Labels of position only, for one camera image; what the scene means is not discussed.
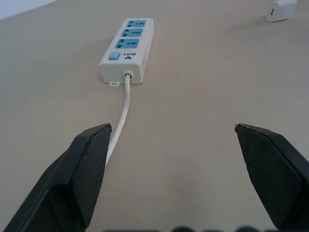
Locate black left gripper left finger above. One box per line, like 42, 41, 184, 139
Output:
3, 123, 112, 232

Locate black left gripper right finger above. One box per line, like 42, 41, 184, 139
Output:
234, 123, 309, 232

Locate white power strip blue sockets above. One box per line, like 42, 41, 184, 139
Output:
99, 17, 155, 87

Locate white power adapter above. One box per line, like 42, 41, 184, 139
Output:
265, 0, 297, 23

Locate white power strip cable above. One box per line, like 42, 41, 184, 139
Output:
105, 73, 132, 167

